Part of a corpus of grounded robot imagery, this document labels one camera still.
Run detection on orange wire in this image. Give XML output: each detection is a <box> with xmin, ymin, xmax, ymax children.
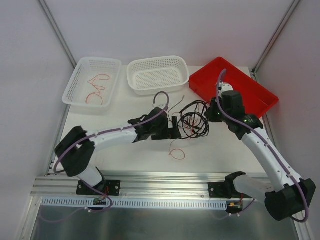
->
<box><xmin>84</xmin><ymin>73</ymin><xmax>111</xmax><ymax>105</ymax></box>
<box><xmin>168</xmin><ymin>139</ymin><xmax>186</xmax><ymax>161</ymax></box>

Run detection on black and orange cables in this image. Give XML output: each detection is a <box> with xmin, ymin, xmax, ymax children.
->
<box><xmin>166</xmin><ymin>94</ymin><xmax>213</xmax><ymax>141</ymax></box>

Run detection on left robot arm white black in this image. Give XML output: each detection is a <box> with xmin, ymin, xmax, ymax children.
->
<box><xmin>54</xmin><ymin>107</ymin><xmax>182</xmax><ymax>196</ymax></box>

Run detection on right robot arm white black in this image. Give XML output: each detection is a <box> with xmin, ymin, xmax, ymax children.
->
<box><xmin>205</xmin><ymin>90</ymin><xmax>316</xmax><ymax>223</ymax></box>

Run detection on red plastic tray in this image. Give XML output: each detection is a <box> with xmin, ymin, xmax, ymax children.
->
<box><xmin>189</xmin><ymin>57</ymin><xmax>279</xmax><ymax>118</ymax></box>

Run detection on white perforated rounded basket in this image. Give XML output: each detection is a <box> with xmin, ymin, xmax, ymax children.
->
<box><xmin>126</xmin><ymin>55</ymin><xmax>190</xmax><ymax>96</ymax></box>

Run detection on clear white rectangular basket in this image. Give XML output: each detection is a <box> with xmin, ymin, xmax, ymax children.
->
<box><xmin>62</xmin><ymin>57</ymin><xmax>122</xmax><ymax>115</ymax></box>

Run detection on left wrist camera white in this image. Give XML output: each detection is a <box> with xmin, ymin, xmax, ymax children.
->
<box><xmin>152</xmin><ymin>103</ymin><xmax>168</xmax><ymax>110</ymax></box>

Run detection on aluminium mounting rail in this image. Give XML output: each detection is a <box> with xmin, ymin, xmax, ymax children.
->
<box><xmin>30</xmin><ymin>170</ymin><xmax>229</xmax><ymax>200</ymax></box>

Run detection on right aluminium frame post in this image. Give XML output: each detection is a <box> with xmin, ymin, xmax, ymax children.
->
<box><xmin>251</xmin><ymin>0</ymin><xmax>302</xmax><ymax>78</ymax></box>

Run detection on aluminium frame post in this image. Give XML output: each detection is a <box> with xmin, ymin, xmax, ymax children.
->
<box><xmin>251</xmin><ymin>0</ymin><xmax>302</xmax><ymax>78</ymax></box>
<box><xmin>37</xmin><ymin>0</ymin><xmax>77</xmax><ymax>68</ymax></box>

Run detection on white slotted cable duct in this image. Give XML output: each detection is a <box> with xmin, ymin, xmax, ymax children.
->
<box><xmin>41</xmin><ymin>197</ymin><xmax>227</xmax><ymax>211</ymax></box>

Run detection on left aluminium frame post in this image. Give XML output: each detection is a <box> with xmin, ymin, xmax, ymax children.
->
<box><xmin>37</xmin><ymin>0</ymin><xmax>77</xmax><ymax>68</ymax></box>

